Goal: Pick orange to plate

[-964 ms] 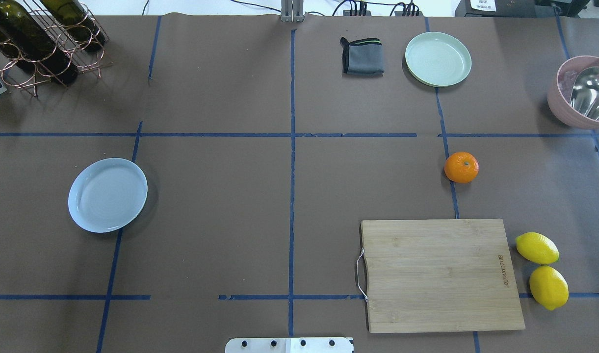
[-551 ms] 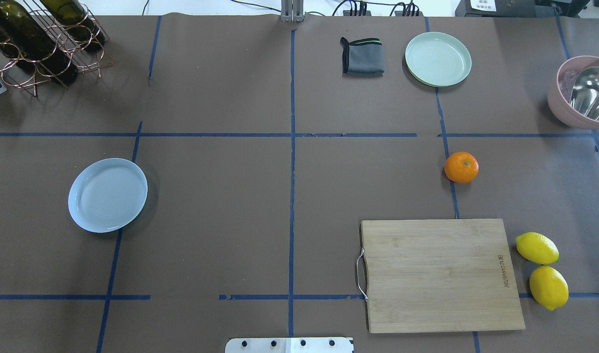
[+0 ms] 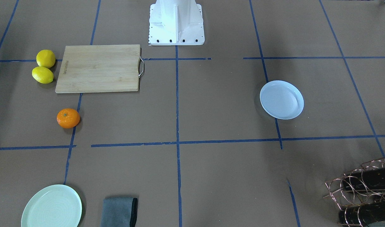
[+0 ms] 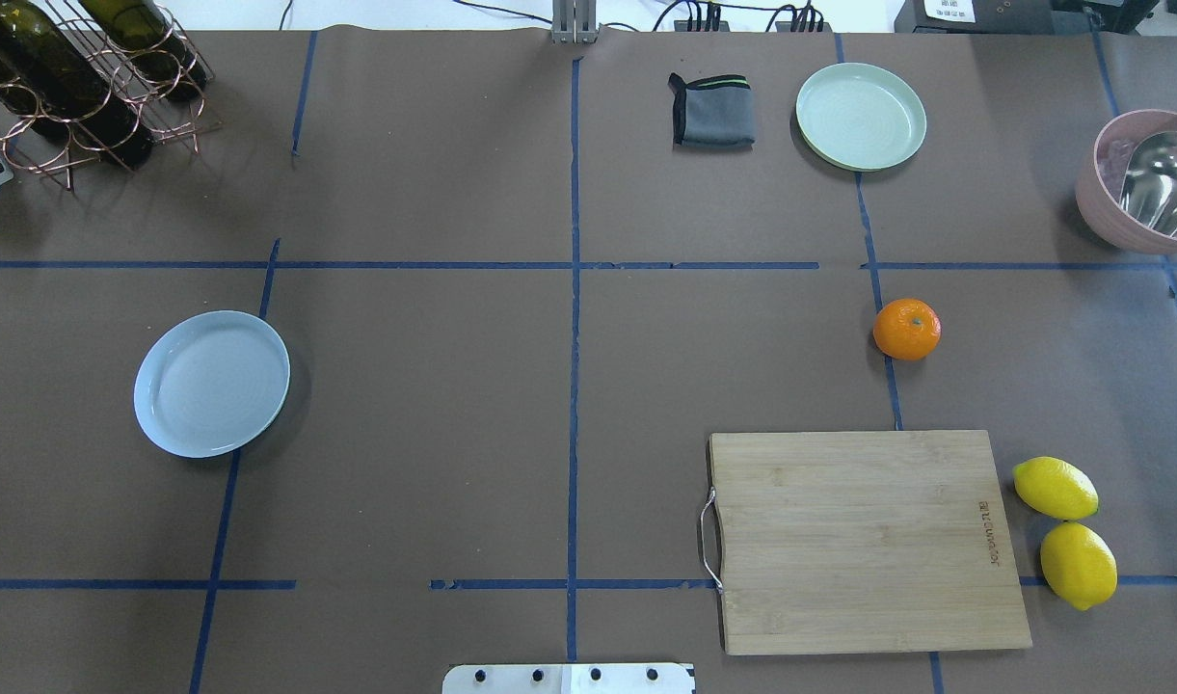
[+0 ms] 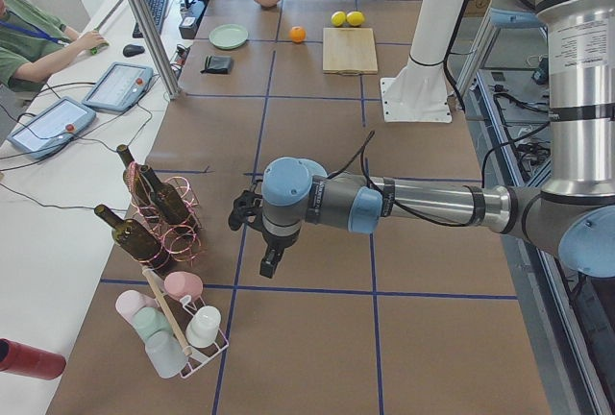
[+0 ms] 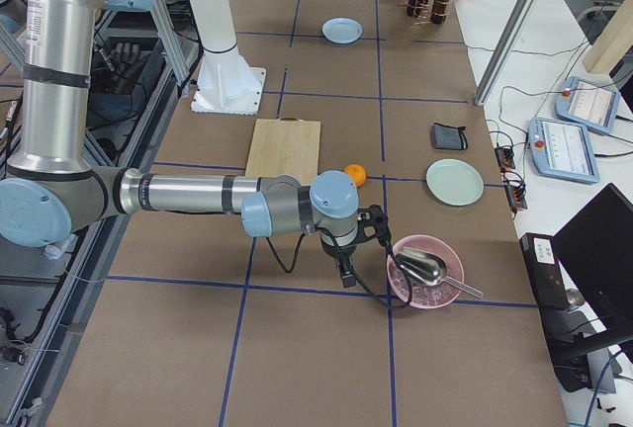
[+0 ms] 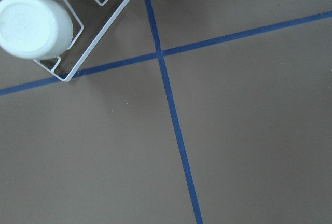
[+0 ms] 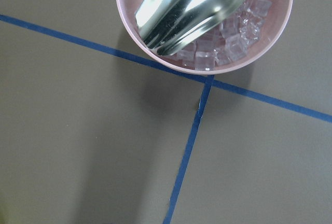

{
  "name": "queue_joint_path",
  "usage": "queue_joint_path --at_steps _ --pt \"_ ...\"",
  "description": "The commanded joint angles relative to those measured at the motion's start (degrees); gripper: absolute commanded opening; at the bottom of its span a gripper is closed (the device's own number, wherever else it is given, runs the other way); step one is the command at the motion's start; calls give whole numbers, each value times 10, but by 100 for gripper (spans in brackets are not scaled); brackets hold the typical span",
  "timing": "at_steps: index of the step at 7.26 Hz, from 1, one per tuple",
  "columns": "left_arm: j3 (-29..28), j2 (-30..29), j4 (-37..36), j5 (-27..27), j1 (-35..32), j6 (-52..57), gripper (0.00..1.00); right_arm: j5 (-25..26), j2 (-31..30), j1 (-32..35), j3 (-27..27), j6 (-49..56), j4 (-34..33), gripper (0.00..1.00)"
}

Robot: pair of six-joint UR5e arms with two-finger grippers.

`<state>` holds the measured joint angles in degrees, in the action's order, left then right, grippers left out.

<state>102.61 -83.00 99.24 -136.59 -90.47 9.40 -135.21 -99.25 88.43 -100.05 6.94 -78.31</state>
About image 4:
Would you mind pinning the orange fruit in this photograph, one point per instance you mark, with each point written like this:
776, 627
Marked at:
907, 329

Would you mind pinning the light blue plate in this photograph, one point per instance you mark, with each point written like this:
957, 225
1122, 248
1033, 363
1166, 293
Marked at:
211, 384

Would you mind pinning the light green plate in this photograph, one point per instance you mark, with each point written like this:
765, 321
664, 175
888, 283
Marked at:
862, 118

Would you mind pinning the folded grey cloth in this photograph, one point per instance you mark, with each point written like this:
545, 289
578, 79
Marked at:
716, 112

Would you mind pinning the wooden cutting board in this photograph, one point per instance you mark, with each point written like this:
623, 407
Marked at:
863, 542

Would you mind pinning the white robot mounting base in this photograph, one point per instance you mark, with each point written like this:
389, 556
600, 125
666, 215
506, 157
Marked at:
626, 677

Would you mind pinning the yellow lemon near board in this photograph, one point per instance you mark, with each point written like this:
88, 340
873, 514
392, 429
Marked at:
1056, 488

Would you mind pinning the yellow lemon outer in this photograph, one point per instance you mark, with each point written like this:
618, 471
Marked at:
1078, 565

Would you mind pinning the pink bowl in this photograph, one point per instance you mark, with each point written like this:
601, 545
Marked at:
1100, 180

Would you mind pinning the dark wine bottle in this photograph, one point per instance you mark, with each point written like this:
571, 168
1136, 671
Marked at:
64, 80
153, 45

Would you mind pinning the metal scoop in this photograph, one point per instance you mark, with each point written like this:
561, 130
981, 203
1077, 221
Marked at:
1149, 192

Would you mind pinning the copper wire bottle rack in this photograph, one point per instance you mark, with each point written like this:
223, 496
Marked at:
32, 142

